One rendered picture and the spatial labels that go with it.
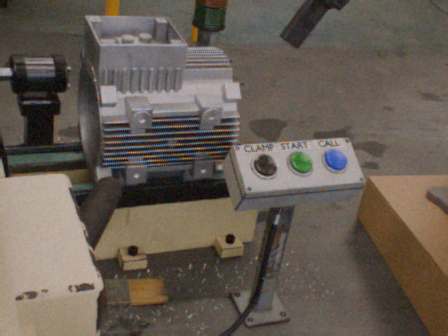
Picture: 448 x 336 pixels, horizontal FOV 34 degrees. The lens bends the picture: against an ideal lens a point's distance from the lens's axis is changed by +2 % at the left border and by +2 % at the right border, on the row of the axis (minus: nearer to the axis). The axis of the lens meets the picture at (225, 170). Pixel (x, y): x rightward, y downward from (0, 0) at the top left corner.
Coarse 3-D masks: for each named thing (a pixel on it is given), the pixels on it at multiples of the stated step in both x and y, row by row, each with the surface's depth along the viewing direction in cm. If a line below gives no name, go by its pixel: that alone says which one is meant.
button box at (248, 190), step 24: (264, 144) 91; (288, 144) 92; (312, 144) 93; (336, 144) 94; (240, 168) 88; (288, 168) 90; (312, 168) 91; (240, 192) 88; (264, 192) 87; (288, 192) 89; (312, 192) 91; (336, 192) 93
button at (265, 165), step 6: (258, 156) 89; (264, 156) 89; (270, 156) 89; (258, 162) 88; (264, 162) 88; (270, 162) 89; (258, 168) 88; (264, 168) 88; (270, 168) 88; (276, 168) 88; (264, 174) 88; (270, 174) 88
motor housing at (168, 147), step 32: (192, 64) 102; (224, 64) 104; (96, 96) 111; (160, 96) 99; (192, 96) 101; (96, 128) 111; (128, 128) 96; (160, 128) 99; (192, 128) 101; (224, 128) 102; (96, 160) 108; (160, 160) 101
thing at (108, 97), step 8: (80, 56) 106; (104, 88) 95; (112, 88) 95; (224, 88) 102; (232, 88) 102; (104, 96) 95; (112, 96) 95; (224, 96) 102; (232, 96) 101; (240, 96) 102; (104, 104) 95; (112, 104) 96; (80, 136) 111; (96, 168) 101; (216, 168) 107; (96, 176) 102; (104, 176) 101; (112, 176) 102
